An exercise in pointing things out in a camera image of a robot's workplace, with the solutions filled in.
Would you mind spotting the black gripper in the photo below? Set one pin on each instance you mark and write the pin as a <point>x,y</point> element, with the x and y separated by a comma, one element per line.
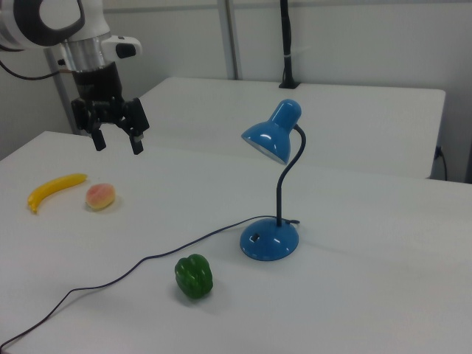
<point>97,88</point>

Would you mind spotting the blue gooseneck desk lamp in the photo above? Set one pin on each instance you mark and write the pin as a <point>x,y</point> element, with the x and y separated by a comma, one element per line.
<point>271,243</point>

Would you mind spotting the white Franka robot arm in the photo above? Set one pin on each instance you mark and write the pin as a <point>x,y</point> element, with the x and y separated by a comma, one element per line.
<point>92,18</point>

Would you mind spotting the pink yellow peach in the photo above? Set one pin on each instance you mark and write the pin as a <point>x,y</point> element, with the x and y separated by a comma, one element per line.
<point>99,197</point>

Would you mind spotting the yellow banana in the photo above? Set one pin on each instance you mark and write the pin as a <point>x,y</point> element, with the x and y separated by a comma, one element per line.
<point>51,186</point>

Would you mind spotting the green bell pepper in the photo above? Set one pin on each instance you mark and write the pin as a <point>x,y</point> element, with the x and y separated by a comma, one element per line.
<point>193,276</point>

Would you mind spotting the black clamped camera pole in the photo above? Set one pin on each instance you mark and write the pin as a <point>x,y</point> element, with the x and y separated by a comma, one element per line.
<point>287,37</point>

